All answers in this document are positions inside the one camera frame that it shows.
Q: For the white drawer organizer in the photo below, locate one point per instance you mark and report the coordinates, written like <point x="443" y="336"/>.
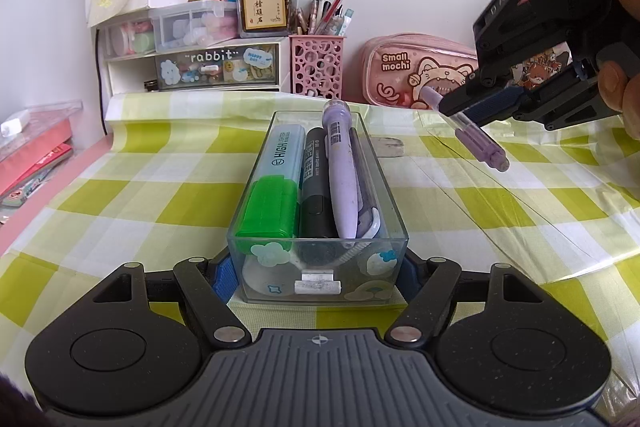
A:
<point x="255" y="64"/>

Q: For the green checkered tablecloth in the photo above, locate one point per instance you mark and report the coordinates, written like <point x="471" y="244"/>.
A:
<point x="566" y="212"/>

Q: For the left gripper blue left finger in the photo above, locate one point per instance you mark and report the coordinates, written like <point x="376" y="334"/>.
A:
<point x="225" y="281"/>

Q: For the white eraser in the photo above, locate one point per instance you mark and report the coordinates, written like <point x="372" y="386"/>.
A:
<point x="387" y="147"/>

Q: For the pens in holder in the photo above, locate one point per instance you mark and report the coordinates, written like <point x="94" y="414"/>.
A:
<point x="323" y="18"/>

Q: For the black white case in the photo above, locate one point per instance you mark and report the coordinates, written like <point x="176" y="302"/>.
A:
<point x="369" y="216"/>

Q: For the pink perforated pen holder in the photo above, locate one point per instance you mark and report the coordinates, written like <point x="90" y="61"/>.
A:
<point x="317" y="65"/>

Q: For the green cap highlighter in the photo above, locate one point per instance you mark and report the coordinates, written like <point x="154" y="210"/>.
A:
<point x="271" y="204"/>

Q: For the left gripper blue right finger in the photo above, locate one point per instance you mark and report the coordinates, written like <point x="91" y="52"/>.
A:
<point x="411" y="276"/>

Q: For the clear plastic organizer tray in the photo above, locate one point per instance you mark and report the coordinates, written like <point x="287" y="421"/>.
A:
<point x="289" y="243"/>

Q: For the purple cartoon pen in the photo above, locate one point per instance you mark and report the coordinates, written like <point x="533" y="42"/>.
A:
<point x="337" y="121"/>

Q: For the black grey marker pen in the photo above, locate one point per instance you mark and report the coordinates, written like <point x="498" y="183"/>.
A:
<point x="316" y="213"/>

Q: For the lilac clear mechanical pencil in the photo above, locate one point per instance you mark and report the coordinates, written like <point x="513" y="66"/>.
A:
<point x="475" y="140"/>

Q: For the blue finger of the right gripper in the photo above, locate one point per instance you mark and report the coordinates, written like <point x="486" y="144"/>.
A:
<point x="474" y="90"/>
<point x="499" y="106"/>

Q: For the pink cat pencil case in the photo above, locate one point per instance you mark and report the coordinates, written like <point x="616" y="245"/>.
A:
<point x="395" y="68"/>

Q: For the person's right hand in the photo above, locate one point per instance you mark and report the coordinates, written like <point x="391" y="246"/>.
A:
<point x="619" y="91"/>

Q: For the clear stacked storage box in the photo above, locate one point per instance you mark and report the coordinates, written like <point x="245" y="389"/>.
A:
<point x="184" y="26"/>

